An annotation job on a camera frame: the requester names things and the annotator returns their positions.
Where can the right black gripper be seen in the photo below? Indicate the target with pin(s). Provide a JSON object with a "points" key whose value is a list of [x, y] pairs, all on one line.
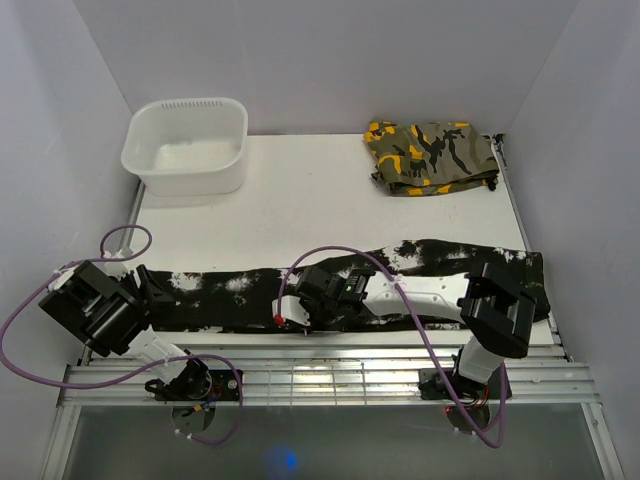
{"points": [[315, 326]]}

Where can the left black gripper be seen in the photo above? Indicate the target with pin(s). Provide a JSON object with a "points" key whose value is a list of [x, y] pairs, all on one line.
{"points": [[150, 294]]}

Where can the black white tie-dye trousers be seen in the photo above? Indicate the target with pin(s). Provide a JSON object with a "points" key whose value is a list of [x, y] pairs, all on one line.
{"points": [[241, 301]]}

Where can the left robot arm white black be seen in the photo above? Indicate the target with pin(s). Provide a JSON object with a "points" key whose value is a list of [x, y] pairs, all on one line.
{"points": [[114, 317]]}

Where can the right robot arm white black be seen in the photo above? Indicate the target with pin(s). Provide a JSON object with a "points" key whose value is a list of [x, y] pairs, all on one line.
{"points": [[498, 311]]}

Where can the folded camouflage trousers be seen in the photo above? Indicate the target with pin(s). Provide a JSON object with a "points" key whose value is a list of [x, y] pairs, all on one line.
{"points": [[430, 159]]}

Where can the white plastic basin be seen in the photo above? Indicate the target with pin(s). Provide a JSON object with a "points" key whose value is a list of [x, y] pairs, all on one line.
{"points": [[188, 147]]}

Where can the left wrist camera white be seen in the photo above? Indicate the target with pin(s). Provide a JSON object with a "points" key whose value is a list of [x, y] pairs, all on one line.
{"points": [[115, 265]]}

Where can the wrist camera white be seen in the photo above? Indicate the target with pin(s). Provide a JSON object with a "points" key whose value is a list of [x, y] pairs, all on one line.
{"points": [[288, 309], [115, 265]]}

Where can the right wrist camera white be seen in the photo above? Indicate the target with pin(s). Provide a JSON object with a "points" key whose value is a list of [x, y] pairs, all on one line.
{"points": [[288, 309]]}

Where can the aluminium frame rail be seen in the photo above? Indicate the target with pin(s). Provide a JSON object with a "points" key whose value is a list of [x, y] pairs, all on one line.
{"points": [[352, 377]]}

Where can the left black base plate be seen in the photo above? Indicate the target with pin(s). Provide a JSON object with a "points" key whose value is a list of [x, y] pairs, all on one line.
{"points": [[225, 387]]}

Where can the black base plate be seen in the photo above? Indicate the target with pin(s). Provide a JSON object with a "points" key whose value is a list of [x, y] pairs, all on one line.
{"points": [[225, 387], [431, 386]]}

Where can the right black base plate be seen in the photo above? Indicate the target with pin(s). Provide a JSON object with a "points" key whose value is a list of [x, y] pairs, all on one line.
{"points": [[431, 386]]}

